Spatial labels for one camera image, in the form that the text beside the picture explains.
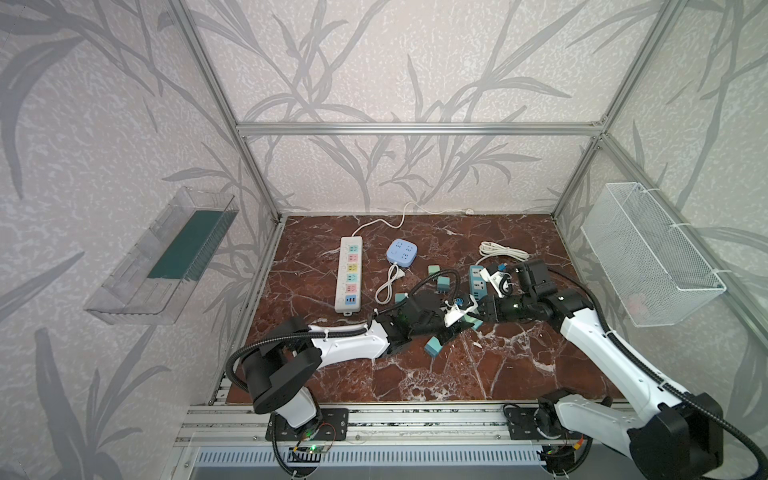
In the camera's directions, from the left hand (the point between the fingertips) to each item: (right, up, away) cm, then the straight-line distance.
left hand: (471, 311), depth 77 cm
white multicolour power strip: (-37, +8, +23) cm, 44 cm away
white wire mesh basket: (+37, +12, -13) cm, 41 cm away
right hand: (0, +2, 0) cm, 2 cm away
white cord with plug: (-24, +1, +21) cm, 32 cm away
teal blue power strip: (+6, +4, +19) cm, 20 cm away
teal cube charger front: (-10, -11, +6) cm, 16 cm away
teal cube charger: (-4, +3, +24) cm, 25 cm away
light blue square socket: (-19, +14, +28) cm, 37 cm away
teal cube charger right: (+1, -3, -2) cm, 4 cm away
